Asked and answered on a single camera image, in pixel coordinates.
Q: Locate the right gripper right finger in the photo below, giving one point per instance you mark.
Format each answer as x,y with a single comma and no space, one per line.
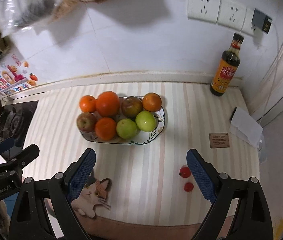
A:
252,219

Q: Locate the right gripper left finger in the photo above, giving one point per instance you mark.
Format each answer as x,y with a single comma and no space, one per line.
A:
30,218

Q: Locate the red cherry tomato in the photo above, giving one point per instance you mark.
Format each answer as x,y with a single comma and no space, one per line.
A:
188,187
185,172

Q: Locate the black gas stove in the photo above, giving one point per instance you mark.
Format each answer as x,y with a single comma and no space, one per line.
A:
15,121

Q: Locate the red apple front left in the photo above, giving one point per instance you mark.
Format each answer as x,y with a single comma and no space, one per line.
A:
86,122

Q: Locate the small orange back left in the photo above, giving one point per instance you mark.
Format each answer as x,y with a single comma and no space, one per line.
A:
87,104

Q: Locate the orange front middle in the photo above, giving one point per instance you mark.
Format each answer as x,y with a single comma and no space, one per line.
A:
105,129

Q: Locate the brown label patch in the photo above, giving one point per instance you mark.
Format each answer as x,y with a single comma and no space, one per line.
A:
219,140

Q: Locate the large orange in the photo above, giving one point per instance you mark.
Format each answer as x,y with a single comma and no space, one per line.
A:
108,104

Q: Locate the green apple left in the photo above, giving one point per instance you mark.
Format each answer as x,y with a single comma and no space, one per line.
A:
126,129

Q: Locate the green apple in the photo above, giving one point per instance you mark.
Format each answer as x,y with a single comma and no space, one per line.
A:
126,129
146,121

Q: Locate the white folded paper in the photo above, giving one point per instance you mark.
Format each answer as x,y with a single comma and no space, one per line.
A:
245,127

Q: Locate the dark red apple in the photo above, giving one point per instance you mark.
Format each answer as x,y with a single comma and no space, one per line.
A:
131,107

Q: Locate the striped cat table mat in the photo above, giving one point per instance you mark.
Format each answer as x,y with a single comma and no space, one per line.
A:
146,185

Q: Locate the floral ceramic fruit plate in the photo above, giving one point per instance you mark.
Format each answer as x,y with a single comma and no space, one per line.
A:
141,138

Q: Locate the green apple right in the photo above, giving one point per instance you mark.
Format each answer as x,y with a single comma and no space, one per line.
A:
146,121

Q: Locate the orange back right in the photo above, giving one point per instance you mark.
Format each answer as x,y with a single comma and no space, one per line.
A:
152,102

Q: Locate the hanging plastic bag left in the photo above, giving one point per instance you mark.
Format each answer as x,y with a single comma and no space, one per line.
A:
16,15

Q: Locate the soy sauce bottle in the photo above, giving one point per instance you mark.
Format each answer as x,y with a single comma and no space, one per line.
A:
228,65

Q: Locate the grey power adapter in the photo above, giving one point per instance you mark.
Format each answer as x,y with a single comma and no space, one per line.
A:
261,21

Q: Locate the colourful wall sticker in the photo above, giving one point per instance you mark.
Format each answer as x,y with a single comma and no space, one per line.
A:
16,75

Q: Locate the white wall socket right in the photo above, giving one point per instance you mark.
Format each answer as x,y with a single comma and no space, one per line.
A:
231,14

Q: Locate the white wall socket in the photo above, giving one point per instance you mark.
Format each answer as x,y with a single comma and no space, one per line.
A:
203,10
231,14

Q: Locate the white wall socket left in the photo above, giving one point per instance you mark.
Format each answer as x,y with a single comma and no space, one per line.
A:
203,10

